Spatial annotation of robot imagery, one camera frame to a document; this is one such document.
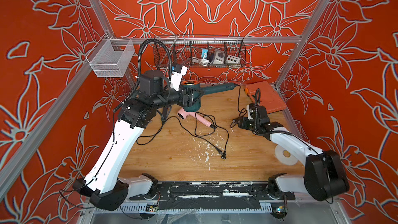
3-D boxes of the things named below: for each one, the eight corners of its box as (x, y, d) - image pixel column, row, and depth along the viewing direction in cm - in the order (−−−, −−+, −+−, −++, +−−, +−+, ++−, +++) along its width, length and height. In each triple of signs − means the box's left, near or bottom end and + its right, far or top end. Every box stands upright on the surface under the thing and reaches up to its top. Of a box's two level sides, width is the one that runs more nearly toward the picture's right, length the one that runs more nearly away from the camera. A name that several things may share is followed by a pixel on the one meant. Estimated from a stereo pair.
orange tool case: (261, 116, 103) (264, 112, 98) (244, 90, 119) (245, 85, 114) (284, 110, 106) (288, 105, 102) (264, 85, 122) (267, 80, 117)
